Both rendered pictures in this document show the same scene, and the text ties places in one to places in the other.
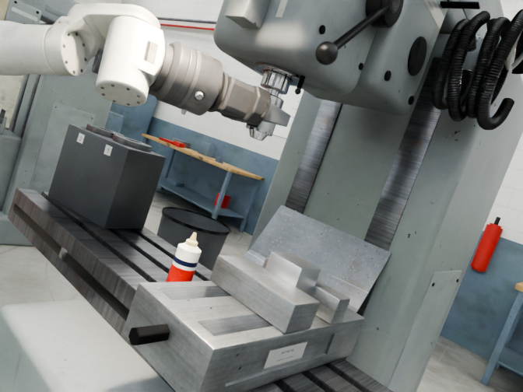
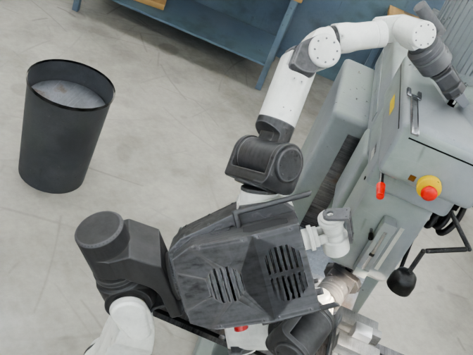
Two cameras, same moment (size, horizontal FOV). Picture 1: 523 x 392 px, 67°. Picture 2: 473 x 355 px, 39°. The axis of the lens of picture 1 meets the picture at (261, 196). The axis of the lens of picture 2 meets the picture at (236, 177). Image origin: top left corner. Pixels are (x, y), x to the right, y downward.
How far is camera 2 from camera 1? 2.02 m
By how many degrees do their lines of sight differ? 46
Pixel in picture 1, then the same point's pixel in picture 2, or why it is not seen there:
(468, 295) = (331, 21)
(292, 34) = (382, 278)
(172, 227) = (59, 113)
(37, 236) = (187, 325)
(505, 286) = (370, 10)
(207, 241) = (101, 115)
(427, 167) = not seen: hidden behind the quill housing
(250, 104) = (352, 289)
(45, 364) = not seen: outside the picture
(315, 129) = (325, 184)
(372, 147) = not seen: hidden behind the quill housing
